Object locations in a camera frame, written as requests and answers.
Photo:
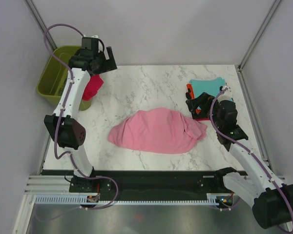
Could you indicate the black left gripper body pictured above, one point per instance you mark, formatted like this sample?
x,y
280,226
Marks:
x,y
103,65

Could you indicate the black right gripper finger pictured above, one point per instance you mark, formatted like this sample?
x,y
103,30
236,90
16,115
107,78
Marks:
x,y
189,93
192,105

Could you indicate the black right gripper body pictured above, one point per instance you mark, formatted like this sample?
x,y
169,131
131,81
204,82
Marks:
x,y
205,100

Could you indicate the red t shirt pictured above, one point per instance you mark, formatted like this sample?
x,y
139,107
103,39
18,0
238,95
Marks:
x,y
93,86

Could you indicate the pink t shirt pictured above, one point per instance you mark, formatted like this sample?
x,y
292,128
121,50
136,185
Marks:
x,y
159,130

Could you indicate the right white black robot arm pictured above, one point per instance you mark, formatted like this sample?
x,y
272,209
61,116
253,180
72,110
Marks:
x,y
269,197

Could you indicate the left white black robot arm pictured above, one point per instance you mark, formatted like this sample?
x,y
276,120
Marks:
x,y
63,126

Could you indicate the folded black t shirt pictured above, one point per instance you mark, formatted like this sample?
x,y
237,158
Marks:
x,y
199,115

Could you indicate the folded teal t shirt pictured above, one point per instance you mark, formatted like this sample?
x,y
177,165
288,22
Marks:
x,y
211,87

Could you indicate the olive green plastic bin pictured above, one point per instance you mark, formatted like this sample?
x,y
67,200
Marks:
x,y
53,78

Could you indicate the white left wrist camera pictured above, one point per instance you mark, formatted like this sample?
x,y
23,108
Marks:
x,y
94,36

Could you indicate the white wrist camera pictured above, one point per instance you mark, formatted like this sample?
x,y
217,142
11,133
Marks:
x,y
226,94
94,36

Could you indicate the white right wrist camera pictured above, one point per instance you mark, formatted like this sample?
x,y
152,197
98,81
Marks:
x,y
226,94

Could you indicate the left aluminium frame post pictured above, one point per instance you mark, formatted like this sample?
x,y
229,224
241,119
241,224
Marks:
x,y
39,21

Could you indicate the aluminium frame post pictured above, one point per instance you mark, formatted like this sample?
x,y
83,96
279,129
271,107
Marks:
x,y
39,21
259,34

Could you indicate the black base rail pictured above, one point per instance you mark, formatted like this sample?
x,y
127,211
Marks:
x,y
150,185

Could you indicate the right aluminium frame post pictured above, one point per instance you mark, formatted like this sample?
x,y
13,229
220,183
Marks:
x,y
259,34

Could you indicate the white slotted cable duct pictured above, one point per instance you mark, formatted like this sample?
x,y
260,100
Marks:
x,y
211,200

